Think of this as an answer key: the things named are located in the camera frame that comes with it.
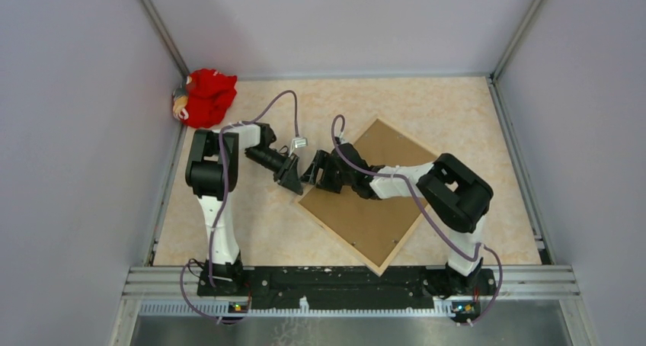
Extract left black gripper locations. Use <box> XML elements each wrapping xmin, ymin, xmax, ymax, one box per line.
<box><xmin>245</xmin><ymin>146</ymin><xmax>302</xmax><ymax>195</ymax></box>

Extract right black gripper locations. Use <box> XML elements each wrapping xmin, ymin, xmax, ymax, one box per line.
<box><xmin>299</xmin><ymin>150</ymin><xmax>355</xmax><ymax>194</ymax></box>

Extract light wooden picture frame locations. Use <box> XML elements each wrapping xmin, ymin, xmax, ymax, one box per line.
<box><xmin>293</xmin><ymin>116</ymin><xmax>440</xmax><ymax>277</ymax></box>

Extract brown cardboard backing board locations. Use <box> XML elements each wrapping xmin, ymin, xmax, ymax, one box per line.
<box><xmin>299</xmin><ymin>120</ymin><xmax>437</xmax><ymax>268</ymax></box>

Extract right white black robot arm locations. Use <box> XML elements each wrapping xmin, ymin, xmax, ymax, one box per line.
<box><xmin>300</xmin><ymin>137</ymin><xmax>494</xmax><ymax>294</ymax></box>

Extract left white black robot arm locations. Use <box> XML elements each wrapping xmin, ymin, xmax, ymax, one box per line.
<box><xmin>185</xmin><ymin>123</ymin><xmax>303</xmax><ymax>296</ymax></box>

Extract red cloth doll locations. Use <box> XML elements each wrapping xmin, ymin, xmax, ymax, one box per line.
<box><xmin>172</xmin><ymin>69</ymin><xmax>238</xmax><ymax>129</ymax></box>

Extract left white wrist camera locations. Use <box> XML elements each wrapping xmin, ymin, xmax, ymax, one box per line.
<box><xmin>289</xmin><ymin>136</ymin><xmax>308</xmax><ymax>155</ymax></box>

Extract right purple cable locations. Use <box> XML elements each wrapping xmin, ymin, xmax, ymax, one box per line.
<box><xmin>331</xmin><ymin>114</ymin><xmax>504</xmax><ymax>326</ymax></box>

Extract purple cable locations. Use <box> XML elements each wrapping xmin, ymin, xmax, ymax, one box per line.
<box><xmin>331</xmin><ymin>114</ymin><xmax>504</xmax><ymax>326</ymax></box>
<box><xmin>180</xmin><ymin>90</ymin><xmax>301</xmax><ymax>326</ymax></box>

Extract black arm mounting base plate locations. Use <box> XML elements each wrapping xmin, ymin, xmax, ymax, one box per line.
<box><xmin>197</xmin><ymin>266</ymin><xmax>496</xmax><ymax>310</ymax></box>

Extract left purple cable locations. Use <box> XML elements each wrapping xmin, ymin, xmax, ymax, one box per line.
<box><xmin>180</xmin><ymin>90</ymin><xmax>301</xmax><ymax>326</ymax></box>

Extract aluminium front rail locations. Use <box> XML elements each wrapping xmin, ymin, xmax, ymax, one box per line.
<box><xmin>111</xmin><ymin>265</ymin><xmax>596</xmax><ymax>345</ymax></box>

